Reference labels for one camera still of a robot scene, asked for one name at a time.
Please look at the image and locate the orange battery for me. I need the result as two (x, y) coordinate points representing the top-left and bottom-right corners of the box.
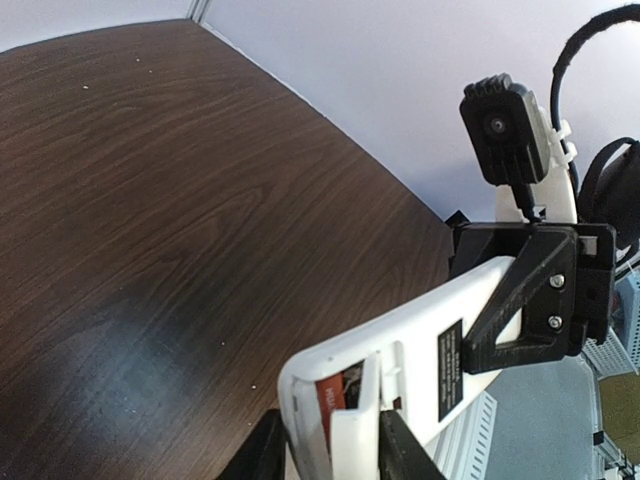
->
(315, 373), (346, 442)

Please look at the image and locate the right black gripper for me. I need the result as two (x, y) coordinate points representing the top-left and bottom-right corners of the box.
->
(449, 222), (616, 373)

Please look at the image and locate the white remote control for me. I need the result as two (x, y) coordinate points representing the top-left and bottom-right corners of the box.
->
(278, 256), (513, 479)

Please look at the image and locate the white battery cover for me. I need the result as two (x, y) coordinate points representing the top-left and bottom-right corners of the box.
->
(330, 355), (381, 480)

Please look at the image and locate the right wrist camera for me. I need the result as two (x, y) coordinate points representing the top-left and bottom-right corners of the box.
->
(459, 73), (578, 224)

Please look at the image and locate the right aluminium frame post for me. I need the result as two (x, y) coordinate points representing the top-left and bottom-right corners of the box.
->
(187, 0), (211, 24)

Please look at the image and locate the right black camera cable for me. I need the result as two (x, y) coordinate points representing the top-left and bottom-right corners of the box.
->
(549, 7), (640, 191)

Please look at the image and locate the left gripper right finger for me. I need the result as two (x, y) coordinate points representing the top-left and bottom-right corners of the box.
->
(378, 410), (446, 480)

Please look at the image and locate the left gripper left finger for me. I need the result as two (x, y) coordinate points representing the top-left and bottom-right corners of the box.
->
(217, 409), (286, 480)

